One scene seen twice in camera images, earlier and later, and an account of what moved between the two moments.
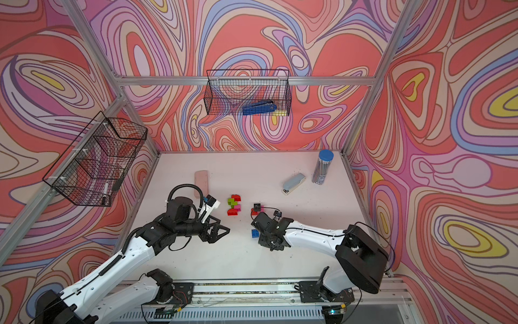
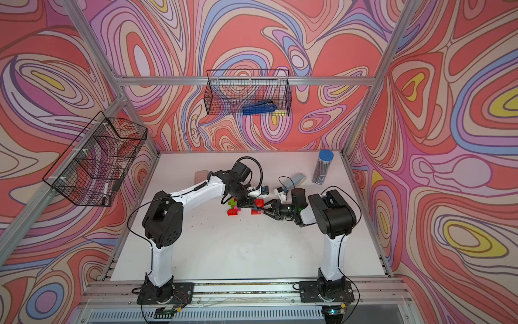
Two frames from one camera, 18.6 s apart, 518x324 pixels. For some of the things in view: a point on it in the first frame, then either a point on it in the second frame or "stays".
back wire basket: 226,90 stays
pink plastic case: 201,179 stays
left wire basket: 92,171 stays
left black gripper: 211,237 to 249,202
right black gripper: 262,242 to 276,207
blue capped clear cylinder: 322,167 stays
